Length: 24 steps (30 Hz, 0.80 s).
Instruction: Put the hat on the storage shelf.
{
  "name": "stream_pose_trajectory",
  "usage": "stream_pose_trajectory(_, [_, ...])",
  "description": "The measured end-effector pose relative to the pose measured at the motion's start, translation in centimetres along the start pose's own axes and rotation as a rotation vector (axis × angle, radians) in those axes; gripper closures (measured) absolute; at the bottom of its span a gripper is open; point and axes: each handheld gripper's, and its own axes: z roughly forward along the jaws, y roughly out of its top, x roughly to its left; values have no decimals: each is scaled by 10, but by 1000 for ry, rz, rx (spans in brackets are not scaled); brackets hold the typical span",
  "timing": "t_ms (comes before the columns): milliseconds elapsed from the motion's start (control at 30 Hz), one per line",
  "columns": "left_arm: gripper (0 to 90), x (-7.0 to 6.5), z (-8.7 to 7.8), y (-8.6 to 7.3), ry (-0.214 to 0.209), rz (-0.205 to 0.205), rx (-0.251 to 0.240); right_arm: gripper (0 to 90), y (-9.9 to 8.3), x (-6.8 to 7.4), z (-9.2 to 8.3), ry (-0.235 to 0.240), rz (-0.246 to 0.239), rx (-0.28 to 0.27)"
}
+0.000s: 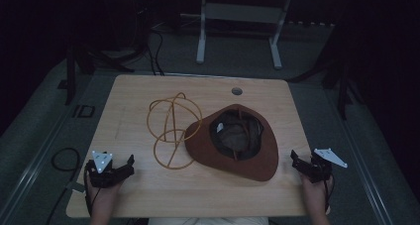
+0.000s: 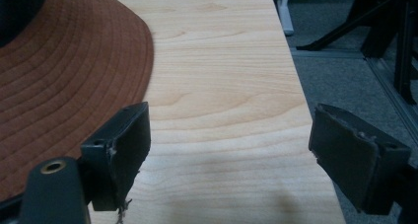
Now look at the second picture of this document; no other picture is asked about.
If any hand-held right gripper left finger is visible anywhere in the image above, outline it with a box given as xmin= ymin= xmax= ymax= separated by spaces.
xmin=79 ymin=101 xmax=153 ymax=212

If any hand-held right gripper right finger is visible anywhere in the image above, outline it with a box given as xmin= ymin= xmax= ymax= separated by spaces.
xmin=308 ymin=103 xmax=412 ymax=216

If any brown stitched brim hat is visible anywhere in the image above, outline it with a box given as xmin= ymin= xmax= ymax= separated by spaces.
xmin=0 ymin=0 xmax=155 ymax=202

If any white table leg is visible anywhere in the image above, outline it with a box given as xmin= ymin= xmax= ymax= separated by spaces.
xmin=276 ymin=0 xmax=296 ymax=37

